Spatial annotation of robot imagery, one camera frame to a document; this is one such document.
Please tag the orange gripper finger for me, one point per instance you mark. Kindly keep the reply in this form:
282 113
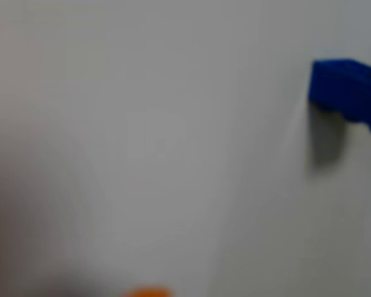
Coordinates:
147 293

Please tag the blue block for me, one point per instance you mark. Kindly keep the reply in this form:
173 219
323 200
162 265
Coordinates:
343 85

